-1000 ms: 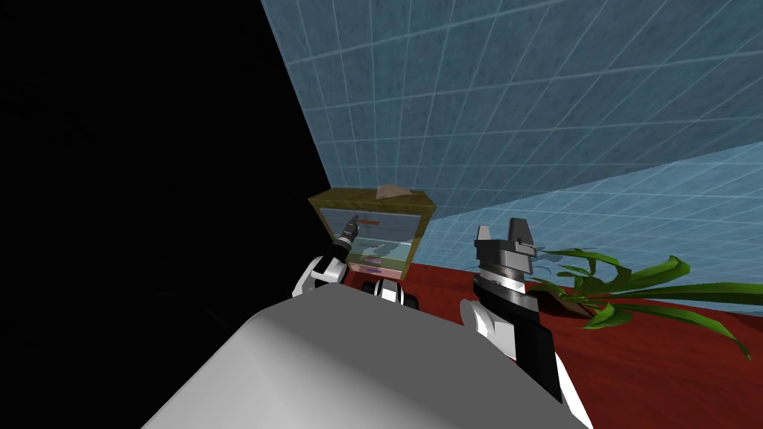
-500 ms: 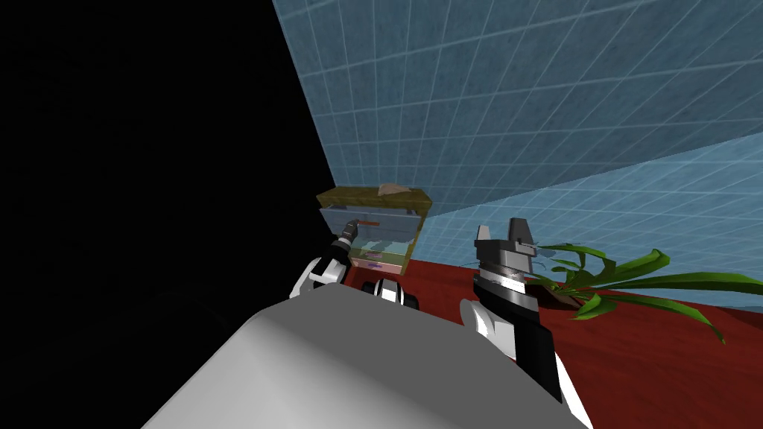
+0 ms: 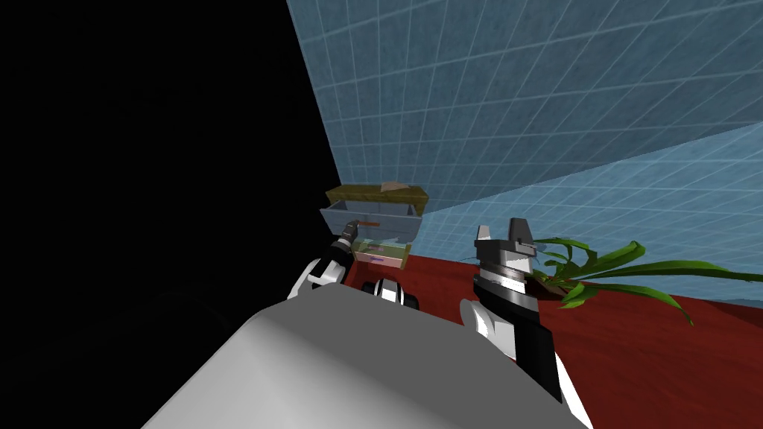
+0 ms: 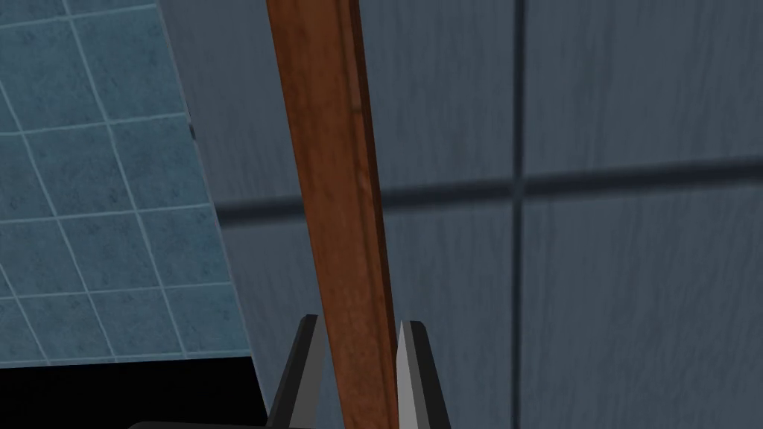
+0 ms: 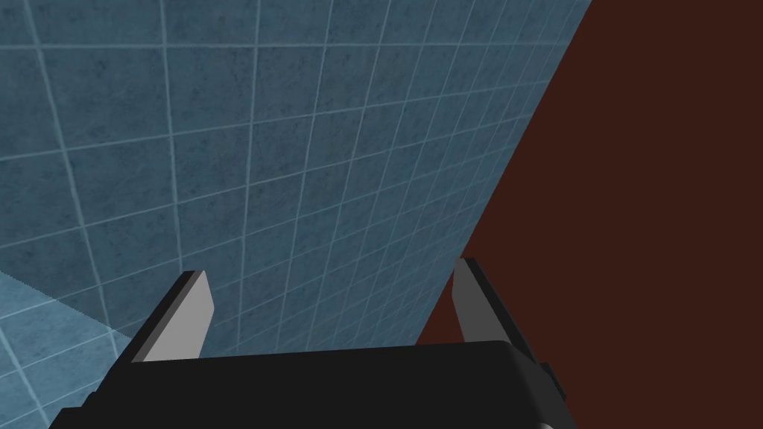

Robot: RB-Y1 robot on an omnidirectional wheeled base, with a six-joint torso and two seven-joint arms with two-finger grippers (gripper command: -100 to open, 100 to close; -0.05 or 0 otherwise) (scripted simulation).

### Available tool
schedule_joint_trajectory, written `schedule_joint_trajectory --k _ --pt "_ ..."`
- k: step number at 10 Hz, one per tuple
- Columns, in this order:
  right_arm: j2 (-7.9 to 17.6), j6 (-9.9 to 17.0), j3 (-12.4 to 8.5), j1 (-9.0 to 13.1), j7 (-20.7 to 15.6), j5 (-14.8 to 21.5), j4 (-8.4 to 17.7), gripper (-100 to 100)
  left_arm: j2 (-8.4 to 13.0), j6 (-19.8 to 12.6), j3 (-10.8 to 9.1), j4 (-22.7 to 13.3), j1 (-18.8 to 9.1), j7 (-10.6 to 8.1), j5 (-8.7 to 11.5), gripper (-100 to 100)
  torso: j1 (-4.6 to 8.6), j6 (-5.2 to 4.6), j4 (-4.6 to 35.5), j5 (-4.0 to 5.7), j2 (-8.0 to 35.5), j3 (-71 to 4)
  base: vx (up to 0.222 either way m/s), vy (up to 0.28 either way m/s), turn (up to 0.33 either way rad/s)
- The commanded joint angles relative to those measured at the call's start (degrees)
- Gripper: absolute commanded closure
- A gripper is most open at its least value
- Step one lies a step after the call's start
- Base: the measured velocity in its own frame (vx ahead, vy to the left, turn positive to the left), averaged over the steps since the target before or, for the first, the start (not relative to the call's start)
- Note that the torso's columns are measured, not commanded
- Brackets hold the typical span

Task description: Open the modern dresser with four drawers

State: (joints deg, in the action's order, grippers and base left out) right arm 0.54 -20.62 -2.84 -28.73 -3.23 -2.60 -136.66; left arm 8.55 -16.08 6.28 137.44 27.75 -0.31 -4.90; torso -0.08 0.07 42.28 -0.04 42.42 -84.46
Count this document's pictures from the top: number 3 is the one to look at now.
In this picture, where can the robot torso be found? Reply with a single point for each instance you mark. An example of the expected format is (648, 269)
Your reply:
(334, 369)

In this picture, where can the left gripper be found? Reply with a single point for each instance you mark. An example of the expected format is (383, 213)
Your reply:
(346, 237)

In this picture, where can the green leafy plant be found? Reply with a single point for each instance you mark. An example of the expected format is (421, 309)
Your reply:
(602, 271)

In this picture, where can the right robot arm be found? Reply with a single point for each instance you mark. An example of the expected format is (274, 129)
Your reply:
(524, 322)

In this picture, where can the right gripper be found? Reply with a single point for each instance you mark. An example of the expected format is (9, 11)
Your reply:
(505, 253)

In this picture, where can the grey drawer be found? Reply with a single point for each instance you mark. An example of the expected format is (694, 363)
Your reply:
(381, 223)

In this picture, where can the pale green drawer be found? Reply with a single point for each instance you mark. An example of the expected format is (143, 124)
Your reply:
(381, 253)

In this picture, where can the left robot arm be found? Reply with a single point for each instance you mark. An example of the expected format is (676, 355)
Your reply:
(322, 271)

